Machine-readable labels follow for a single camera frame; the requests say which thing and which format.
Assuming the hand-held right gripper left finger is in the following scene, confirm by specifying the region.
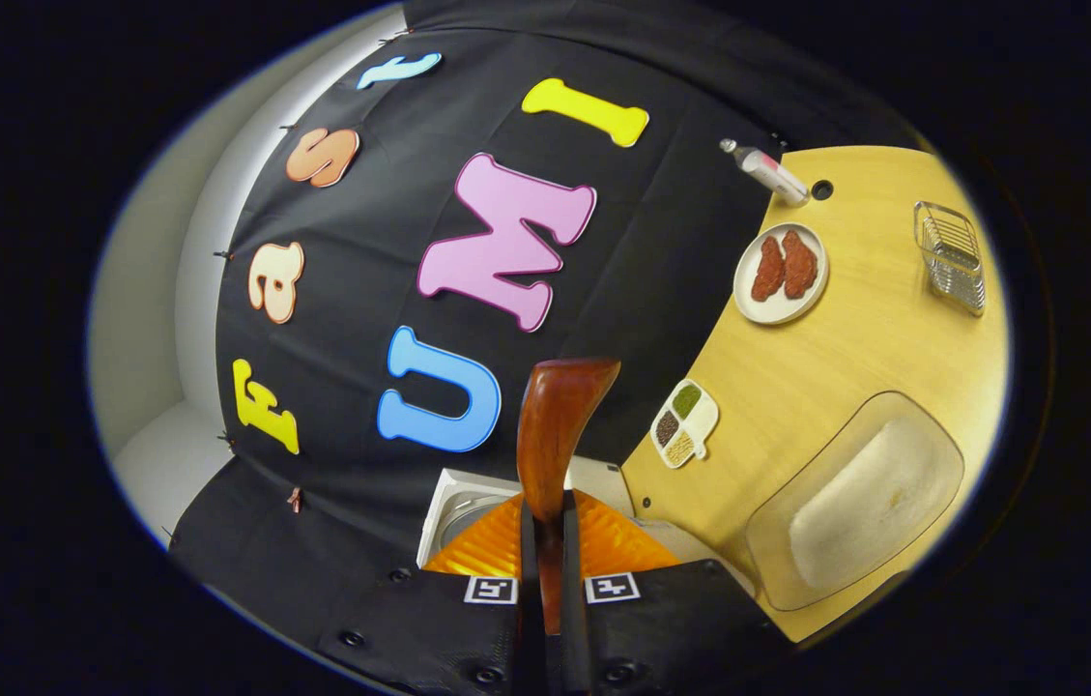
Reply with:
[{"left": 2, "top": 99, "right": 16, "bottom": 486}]
[{"left": 308, "top": 491, "right": 543, "bottom": 696}]

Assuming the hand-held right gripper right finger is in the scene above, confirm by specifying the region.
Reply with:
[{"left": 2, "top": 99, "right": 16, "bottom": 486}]
[{"left": 560, "top": 488, "right": 797, "bottom": 696}]

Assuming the white rice cooker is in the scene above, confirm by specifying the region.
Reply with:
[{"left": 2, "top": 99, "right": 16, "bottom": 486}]
[{"left": 416, "top": 456, "right": 757, "bottom": 595}]

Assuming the brown wooden spoon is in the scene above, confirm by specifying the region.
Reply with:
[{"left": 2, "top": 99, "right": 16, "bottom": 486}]
[{"left": 516, "top": 358, "right": 621, "bottom": 634}]

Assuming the white rice pile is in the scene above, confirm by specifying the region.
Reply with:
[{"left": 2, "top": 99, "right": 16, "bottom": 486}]
[{"left": 787, "top": 416, "right": 942, "bottom": 586}]

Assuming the metal wire chopstick holder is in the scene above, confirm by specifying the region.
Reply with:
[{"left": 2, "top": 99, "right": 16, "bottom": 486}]
[{"left": 913, "top": 200, "right": 988, "bottom": 317}]

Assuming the clear plastic tray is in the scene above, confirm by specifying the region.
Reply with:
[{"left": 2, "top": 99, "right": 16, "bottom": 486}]
[{"left": 746, "top": 391, "right": 966, "bottom": 612}]

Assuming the white divided grain dish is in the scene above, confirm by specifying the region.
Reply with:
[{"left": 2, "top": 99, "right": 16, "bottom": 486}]
[{"left": 650, "top": 379, "right": 720, "bottom": 470}]

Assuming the white round plate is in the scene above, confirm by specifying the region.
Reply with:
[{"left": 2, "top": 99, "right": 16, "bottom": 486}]
[{"left": 733, "top": 222, "right": 830, "bottom": 326}]

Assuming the red meat piece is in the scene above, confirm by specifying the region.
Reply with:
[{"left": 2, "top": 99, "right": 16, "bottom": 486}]
[
  {"left": 781, "top": 229, "right": 818, "bottom": 300},
  {"left": 751, "top": 237, "right": 786, "bottom": 303}
]

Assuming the row of small black clips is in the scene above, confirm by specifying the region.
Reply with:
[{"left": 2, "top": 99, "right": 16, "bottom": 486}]
[{"left": 161, "top": 27, "right": 411, "bottom": 542}]

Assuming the small clear bottle pink label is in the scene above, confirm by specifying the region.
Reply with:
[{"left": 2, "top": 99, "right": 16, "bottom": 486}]
[{"left": 720, "top": 138, "right": 811, "bottom": 208}]

